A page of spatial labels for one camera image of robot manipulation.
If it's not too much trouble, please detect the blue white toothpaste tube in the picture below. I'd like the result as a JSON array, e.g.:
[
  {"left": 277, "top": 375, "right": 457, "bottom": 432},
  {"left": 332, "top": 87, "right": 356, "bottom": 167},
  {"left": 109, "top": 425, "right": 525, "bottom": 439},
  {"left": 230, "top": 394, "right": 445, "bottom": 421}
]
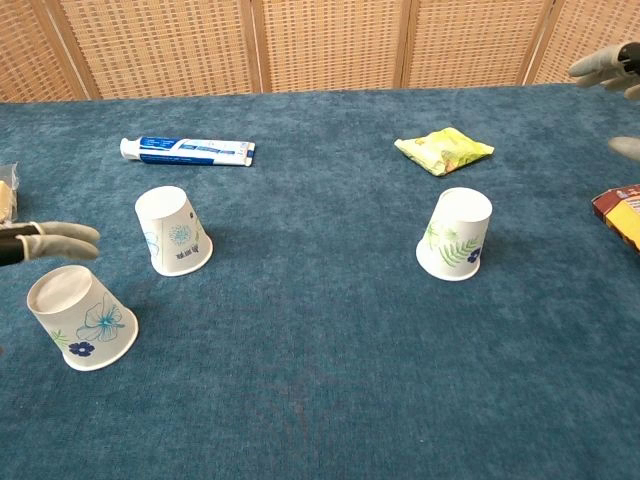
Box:
[{"left": 119, "top": 136, "right": 257, "bottom": 168}]

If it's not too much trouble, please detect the paper cup with printed text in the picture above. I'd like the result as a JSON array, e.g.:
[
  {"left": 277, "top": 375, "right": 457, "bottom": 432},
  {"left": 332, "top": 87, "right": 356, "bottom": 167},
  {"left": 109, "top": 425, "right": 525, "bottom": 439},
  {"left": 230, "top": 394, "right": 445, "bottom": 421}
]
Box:
[{"left": 134, "top": 185, "right": 215, "bottom": 278}]

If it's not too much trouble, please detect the wicker folding screen panel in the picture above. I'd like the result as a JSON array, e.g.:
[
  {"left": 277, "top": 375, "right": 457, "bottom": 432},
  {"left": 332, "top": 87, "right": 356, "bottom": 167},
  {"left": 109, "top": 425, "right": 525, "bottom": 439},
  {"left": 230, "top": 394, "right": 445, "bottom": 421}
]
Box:
[
  {"left": 0, "top": 0, "right": 101, "bottom": 104},
  {"left": 249, "top": 0, "right": 416, "bottom": 94},
  {"left": 394, "top": 0, "right": 559, "bottom": 90},
  {"left": 519, "top": 0, "right": 640, "bottom": 86},
  {"left": 44, "top": 0, "right": 264, "bottom": 100}
]

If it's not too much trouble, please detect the clear wrapped biscuit pack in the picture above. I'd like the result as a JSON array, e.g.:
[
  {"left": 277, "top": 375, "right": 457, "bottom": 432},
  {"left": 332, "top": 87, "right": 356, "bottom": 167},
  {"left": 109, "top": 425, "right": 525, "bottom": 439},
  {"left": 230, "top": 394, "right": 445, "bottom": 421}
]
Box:
[{"left": 0, "top": 162, "right": 21, "bottom": 231}]

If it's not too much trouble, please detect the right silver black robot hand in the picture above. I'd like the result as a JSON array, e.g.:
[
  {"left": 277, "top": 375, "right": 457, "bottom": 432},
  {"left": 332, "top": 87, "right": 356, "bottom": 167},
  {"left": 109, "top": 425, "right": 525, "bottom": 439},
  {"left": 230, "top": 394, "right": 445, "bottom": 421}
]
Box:
[{"left": 568, "top": 42, "right": 640, "bottom": 162}]

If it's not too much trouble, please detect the red yellow snack bag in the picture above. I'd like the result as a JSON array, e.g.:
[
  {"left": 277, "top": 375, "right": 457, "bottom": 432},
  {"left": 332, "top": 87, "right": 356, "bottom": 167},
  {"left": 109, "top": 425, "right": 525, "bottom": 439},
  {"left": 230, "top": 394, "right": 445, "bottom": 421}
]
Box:
[{"left": 590, "top": 183, "right": 640, "bottom": 253}]

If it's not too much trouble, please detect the paper cup large blue flower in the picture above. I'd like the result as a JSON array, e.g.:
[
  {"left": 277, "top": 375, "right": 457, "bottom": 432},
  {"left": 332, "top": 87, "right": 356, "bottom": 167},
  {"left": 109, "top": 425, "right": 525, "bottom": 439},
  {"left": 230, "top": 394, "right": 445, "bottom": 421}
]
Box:
[{"left": 26, "top": 264, "right": 140, "bottom": 372}]

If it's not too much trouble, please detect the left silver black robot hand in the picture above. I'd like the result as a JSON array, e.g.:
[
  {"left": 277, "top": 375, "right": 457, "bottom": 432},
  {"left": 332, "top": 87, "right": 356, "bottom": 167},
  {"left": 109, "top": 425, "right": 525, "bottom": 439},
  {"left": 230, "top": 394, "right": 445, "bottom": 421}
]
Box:
[{"left": 0, "top": 221, "right": 101, "bottom": 267}]

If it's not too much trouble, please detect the paper cup green fern print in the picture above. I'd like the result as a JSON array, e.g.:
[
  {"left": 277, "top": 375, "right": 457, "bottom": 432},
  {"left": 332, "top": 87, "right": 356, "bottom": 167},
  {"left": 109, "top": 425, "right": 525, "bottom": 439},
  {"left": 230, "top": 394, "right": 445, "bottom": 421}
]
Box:
[{"left": 415, "top": 186, "right": 494, "bottom": 282}]

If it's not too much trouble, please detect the teal blue table cloth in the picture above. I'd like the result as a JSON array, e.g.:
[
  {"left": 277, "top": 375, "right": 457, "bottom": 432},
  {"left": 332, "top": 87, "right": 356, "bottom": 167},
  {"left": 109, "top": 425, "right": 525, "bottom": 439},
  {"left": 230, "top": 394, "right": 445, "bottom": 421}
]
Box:
[{"left": 0, "top": 82, "right": 640, "bottom": 480}]

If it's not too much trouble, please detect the yellow green snack packet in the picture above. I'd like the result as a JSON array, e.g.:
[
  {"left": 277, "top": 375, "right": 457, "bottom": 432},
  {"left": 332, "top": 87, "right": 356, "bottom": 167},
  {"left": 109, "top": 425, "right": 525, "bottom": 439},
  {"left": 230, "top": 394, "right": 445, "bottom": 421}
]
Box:
[{"left": 393, "top": 126, "right": 496, "bottom": 177}]

